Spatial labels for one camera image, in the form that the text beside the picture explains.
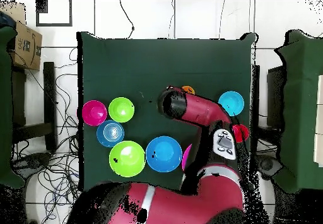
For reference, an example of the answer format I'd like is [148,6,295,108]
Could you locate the small red bowl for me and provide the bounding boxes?
[81,100,109,127]

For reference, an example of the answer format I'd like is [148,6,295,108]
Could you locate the translucent blue bowl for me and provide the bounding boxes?
[96,119,125,148]

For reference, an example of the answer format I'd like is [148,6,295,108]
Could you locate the dark green table cloth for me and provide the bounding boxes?
[76,31,259,192]

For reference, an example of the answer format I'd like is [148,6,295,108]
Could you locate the cardboard box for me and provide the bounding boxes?
[9,20,43,71]

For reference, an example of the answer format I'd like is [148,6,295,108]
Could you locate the orange cup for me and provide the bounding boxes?
[180,85,196,95]

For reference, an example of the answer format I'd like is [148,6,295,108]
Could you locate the black bench frame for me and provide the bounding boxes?
[11,61,57,151]

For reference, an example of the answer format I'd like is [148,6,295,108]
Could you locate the red cup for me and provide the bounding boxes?
[232,124,250,143]

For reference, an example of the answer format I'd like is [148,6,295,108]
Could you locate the large green bowl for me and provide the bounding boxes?
[109,140,146,178]

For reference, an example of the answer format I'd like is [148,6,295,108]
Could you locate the small cyan bowl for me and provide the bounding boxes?
[218,90,245,117]

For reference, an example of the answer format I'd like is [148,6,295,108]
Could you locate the black square floor frame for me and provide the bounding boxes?
[35,0,73,27]

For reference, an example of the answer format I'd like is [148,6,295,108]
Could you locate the large blue bowl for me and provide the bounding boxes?
[145,136,183,174]

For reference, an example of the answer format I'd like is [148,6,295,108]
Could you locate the green cloth covered table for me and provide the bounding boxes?
[274,29,323,193]
[0,25,26,189]

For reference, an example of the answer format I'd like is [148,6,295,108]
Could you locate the small green bowl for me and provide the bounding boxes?
[108,97,135,123]

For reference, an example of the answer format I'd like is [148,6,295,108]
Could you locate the black floor cable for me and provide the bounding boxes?
[119,0,135,40]

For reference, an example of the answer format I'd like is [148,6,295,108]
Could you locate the black box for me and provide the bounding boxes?
[266,66,286,129]

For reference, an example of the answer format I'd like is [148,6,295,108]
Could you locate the white box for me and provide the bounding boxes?
[313,74,323,168]

